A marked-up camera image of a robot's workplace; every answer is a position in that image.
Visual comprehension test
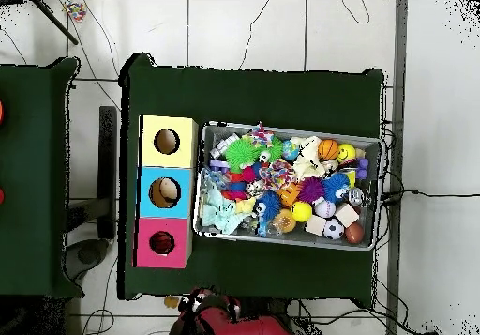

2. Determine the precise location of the wooden box with three holes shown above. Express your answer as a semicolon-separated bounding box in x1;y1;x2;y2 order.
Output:
132;114;199;269

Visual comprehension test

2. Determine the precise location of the plain yellow ball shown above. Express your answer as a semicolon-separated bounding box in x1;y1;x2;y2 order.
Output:
290;201;314;224

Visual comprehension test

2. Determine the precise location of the large green spiky ball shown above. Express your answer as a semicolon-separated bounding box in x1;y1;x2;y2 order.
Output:
225;137;263;174

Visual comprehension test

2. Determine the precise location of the black and white soccer ball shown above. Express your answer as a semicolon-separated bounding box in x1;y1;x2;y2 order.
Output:
322;218;346;241

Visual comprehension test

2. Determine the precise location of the purple spiky ball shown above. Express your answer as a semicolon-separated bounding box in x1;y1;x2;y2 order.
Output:
297;176;326;204

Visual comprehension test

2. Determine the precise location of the black upright panel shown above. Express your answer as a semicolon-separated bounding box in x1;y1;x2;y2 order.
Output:
97;105;118;240

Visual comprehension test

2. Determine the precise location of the brown football toy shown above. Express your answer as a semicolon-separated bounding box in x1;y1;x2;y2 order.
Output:
344;221;366;245

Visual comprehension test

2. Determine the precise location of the orange basketball toy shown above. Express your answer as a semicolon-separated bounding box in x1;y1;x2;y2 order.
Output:
318;138;341;162

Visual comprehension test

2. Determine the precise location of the yellow smiley face ball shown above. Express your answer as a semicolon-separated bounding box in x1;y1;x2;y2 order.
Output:
337;143;357;164

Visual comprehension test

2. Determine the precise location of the dark green side table cloth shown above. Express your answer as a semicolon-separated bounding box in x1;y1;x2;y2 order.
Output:
0;56;84;298

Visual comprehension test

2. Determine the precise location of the black rod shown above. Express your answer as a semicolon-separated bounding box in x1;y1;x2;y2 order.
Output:
32;0;80;46

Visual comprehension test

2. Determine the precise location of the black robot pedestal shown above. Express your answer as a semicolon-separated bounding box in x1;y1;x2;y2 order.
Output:
239;296;292;319

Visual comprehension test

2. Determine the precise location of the wire mesh bin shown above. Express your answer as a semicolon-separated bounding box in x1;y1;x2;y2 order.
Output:
192;120;385;252

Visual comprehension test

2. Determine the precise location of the black cable with connector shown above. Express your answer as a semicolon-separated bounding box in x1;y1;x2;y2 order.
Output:
378;189;480;206

